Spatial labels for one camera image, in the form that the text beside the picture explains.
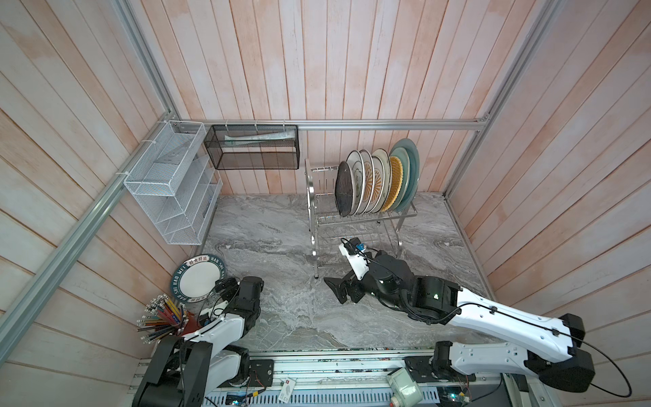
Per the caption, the green rim lettered plate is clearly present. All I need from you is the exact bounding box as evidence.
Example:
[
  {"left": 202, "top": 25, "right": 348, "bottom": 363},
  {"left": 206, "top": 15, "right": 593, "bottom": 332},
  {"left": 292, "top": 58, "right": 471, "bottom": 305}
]
[{"left": 171, "top": 254, "right": 226, "bottom": 304}]

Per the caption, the black mesh wall basket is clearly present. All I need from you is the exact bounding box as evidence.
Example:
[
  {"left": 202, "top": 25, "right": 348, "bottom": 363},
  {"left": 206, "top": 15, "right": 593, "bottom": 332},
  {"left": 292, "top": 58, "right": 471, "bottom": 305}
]
[{"left": 203, "top": 124, "right": 301, "bottom": 171}]

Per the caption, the white wire wall shelf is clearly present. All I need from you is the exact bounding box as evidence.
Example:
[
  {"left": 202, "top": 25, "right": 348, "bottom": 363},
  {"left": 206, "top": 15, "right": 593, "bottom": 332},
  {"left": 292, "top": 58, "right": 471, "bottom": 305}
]
[{"left": 125, "top": 120, "right": 223, "bottom": 246}]

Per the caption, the grey green plate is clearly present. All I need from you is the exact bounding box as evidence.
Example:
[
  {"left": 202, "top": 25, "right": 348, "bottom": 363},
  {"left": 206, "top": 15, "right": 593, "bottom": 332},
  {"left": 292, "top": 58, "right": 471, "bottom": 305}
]
[{"left": 392, "top": 138, "right": 420, "bottom": 212}]

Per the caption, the white plate black clover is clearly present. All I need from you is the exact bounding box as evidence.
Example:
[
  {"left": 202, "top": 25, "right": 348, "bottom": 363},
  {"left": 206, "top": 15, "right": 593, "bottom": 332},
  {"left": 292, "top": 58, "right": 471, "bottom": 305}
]
[{"left": 347, "top": 150, "right": 364, "bottom": 215}]

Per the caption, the cream floral plate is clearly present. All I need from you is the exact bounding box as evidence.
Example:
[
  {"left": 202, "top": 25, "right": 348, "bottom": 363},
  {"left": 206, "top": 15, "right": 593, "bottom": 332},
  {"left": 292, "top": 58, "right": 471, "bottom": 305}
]
[{"left": 372, "top": 149, "right": 392, "bottom": 213}]

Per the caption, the light teal flower plate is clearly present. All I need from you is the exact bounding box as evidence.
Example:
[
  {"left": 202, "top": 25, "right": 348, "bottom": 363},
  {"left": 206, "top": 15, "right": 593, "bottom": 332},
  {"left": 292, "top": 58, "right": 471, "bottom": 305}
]
[{"left": 391, "top": 147, "right": 410, "bottom": 210}]

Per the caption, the orange sunburst plate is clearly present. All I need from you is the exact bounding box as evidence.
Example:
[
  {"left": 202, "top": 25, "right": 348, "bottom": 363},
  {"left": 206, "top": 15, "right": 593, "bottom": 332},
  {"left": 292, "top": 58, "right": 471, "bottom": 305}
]
[
  {"left": 357, "top": 149, "right": 374, "bottom": 215},
  {"left": 366, "top": 155, "right": 384, "bottom": 213}
]

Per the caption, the red pencil holder cup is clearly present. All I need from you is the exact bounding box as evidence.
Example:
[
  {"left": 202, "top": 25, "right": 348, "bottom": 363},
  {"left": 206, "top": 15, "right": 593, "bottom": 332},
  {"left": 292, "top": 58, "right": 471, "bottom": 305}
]
[{"left": 136, "top": 294, "right": 200, "bottom": 344}]

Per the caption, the dark navy plate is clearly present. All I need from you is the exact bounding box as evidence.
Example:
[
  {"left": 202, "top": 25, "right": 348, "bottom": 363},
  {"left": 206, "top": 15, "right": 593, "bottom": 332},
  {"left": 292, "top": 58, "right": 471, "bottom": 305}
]
[{"left": 335, "top": 161, "right": 354, "bottom": 217}]

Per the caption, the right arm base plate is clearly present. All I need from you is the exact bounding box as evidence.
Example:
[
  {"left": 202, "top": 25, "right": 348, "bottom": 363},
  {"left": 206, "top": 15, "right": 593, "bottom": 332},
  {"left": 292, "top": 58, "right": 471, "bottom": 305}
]
[{"left": 403, "top": 356, "right": 476, "bottom": 383}]

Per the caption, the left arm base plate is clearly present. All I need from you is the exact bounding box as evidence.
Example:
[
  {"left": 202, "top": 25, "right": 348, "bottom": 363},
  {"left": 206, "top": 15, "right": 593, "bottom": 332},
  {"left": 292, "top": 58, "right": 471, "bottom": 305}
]
[{"left": 222, "top": 360, "right": 275, "bottom": 388}]

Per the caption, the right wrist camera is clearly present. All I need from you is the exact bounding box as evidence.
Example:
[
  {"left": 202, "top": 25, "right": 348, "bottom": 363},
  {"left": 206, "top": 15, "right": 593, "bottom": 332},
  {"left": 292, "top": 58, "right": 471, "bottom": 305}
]
[{"left": 338, "top": 237, "right": 369, "bottom": 281}]

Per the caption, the yellow woven plate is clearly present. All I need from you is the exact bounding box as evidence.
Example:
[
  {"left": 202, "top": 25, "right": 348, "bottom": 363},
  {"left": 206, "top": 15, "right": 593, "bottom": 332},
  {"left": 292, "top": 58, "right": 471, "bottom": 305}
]
[{"left": 381, "top": 156, "right": 402, "bottom": 212}]

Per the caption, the white green device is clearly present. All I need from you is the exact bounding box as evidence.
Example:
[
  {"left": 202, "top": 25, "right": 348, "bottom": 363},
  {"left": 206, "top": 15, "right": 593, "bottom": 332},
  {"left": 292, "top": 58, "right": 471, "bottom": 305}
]
[{"left": 387, "top": 368, "right": 423, "bottom": 407}]

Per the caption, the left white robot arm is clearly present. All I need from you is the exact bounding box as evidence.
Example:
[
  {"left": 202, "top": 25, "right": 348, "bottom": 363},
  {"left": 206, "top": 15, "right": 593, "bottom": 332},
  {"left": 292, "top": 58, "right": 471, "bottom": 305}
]
[{"left": 132, "top": 276, "right": 264, "bottom": 406}]

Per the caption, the steel wire dish rack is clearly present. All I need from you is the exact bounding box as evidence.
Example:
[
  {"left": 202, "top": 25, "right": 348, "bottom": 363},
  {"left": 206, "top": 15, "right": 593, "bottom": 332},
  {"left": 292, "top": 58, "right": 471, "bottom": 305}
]
[{"left": 304, "top": 159, "right": 418, "bottom": 278}]

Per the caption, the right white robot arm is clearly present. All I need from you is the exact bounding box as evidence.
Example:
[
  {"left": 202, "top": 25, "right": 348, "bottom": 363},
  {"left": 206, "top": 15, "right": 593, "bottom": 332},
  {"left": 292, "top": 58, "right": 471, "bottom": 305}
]
[{"left": 325, "top": 252, "right": 595, "bottom": 393}]

